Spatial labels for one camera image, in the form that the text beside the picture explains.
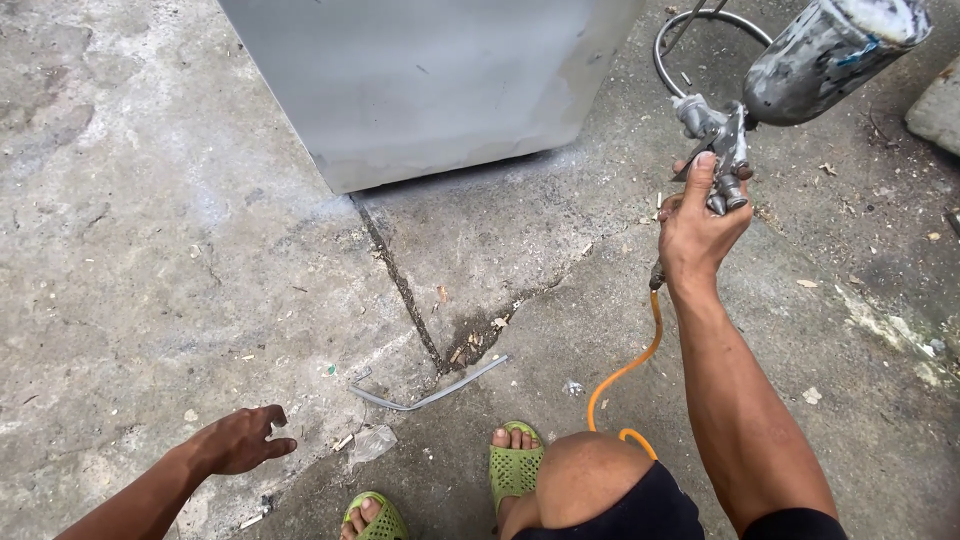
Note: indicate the person's right hand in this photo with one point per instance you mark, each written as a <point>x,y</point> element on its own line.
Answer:
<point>697,232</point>

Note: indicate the person's left hand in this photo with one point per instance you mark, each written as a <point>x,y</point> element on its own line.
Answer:
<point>232,446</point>

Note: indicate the metal spray gun with cup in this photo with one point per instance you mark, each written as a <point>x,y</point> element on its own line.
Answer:
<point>814,64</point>

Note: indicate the clear plastic wrapper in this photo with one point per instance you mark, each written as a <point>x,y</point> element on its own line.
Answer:
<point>371,442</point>

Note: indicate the green perforated sandal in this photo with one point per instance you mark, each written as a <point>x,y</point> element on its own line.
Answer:
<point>386,521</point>
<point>514,469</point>

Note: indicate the small crumpled plastic scrap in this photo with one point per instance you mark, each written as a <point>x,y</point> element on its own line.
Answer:
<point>572,388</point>

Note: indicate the bent grey plastic strip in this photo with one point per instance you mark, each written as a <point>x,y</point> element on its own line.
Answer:
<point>442,394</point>

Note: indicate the grey concrete block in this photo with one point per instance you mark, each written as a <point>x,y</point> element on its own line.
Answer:
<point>937,112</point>

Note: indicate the person's bare leg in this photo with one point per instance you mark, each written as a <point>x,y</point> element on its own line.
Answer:
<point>585,480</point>

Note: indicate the black shorts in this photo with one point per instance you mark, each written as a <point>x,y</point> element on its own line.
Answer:
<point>645,510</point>

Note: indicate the black shirt sleeve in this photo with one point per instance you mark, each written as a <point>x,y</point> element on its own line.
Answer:
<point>795,526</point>

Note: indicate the grey painted cabinet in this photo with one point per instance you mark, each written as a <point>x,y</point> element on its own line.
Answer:
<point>420,82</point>

